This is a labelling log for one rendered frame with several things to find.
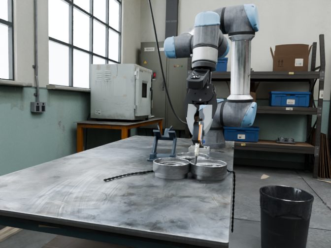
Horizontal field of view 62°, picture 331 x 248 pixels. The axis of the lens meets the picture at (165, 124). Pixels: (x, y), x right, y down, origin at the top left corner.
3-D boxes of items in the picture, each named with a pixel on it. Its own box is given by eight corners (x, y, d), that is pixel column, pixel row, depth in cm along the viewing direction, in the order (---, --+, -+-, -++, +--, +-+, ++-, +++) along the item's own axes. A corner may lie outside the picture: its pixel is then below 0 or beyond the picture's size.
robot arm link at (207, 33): (224, 19, 85) (216, 7, 78) (221, 54, 85) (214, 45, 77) (200, 22, 89) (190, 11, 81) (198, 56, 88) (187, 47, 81)
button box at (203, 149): (207, 161, 99) (208, 148, 99) (187, 160, 101) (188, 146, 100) (209, 157, 107) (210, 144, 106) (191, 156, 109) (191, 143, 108)
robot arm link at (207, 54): (216, 46, 78) (188, 46, 80) (215, 62, 78) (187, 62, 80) (218, 54, 85) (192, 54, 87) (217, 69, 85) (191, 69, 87)
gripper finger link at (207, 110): (215, 136, 83) (214, 106, 84) (213, 135, 78) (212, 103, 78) (205, 136, 84) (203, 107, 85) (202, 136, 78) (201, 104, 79)
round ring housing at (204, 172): (202, 183, 71) (203, 168, 71) (182, 173, 81) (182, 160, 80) (234, 179, 76) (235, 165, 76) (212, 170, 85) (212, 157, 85)
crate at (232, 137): (258, 139, 445) (258, 126, 443) (258, 143, 409) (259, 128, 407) (225, 138, 460) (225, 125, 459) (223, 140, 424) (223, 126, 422)
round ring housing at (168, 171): (154, 180, 73) (154, 165, 73) (151, 170, 83) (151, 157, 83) (193, 180, 74) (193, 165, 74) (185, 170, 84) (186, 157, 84)
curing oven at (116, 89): (139, 123, 302) (141, 63, 297) (89, 120, 317) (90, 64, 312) (155, 120, 362) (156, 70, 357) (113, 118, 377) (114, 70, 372)
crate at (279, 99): (303, 107, 426) (304, 93, 425) (309, 107, 390) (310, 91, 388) (267, 106, 439) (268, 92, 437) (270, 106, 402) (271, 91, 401)
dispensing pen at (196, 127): (188, 169, 73) (194, 113, 80) (190, 173, 77) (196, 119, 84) (196, 170, 73) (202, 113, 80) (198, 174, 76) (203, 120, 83)
